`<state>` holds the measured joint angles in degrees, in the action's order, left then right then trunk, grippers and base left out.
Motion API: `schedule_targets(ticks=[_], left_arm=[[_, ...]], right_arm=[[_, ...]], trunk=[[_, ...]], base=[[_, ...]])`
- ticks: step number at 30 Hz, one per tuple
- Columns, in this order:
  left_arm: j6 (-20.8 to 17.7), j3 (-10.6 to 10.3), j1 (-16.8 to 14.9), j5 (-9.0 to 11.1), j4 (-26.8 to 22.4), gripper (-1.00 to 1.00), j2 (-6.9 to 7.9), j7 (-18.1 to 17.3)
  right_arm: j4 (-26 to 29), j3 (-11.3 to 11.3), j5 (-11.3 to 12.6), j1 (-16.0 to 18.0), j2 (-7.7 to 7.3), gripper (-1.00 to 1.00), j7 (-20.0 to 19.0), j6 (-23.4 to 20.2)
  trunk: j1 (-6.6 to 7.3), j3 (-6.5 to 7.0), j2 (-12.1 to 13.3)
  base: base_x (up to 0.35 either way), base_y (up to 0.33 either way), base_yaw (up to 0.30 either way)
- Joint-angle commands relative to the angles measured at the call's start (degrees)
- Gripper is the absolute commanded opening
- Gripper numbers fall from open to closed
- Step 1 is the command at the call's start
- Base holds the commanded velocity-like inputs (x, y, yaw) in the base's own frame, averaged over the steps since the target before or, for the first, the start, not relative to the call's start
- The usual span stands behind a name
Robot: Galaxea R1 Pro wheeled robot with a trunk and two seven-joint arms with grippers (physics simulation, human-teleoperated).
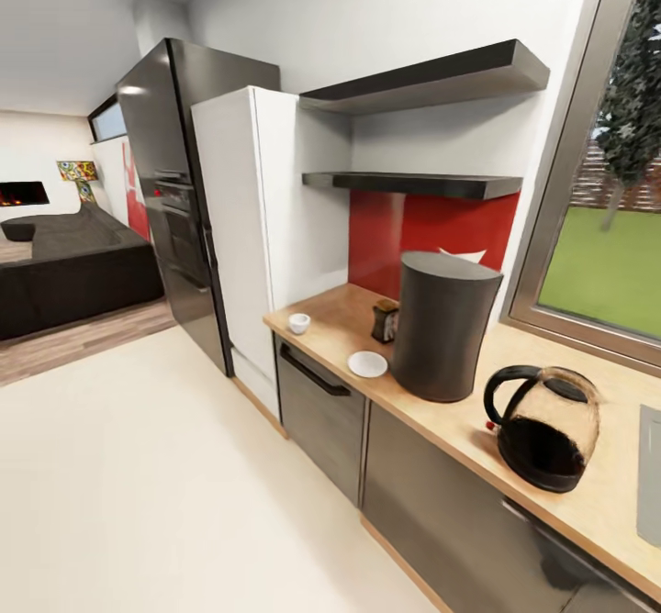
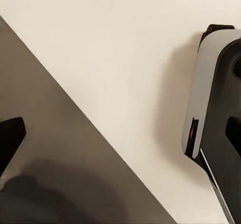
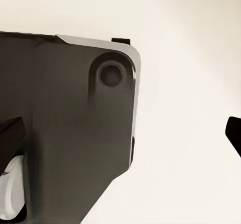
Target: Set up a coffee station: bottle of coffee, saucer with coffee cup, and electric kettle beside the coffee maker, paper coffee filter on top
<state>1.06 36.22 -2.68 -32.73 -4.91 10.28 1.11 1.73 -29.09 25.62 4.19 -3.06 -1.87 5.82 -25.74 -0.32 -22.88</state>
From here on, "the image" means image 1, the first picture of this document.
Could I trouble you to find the saucer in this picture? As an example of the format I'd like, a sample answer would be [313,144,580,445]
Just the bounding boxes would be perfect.
[349,351,389,377]

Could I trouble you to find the bottle of coffee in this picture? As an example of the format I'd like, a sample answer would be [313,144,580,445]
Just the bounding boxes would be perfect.
[371,299,398,344]

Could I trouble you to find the electric kettle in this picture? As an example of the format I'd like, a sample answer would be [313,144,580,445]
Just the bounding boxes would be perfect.
[483,364,611,495]

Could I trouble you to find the coffee cup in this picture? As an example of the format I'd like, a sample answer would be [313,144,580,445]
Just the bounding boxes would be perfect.
[289,314,309,334]

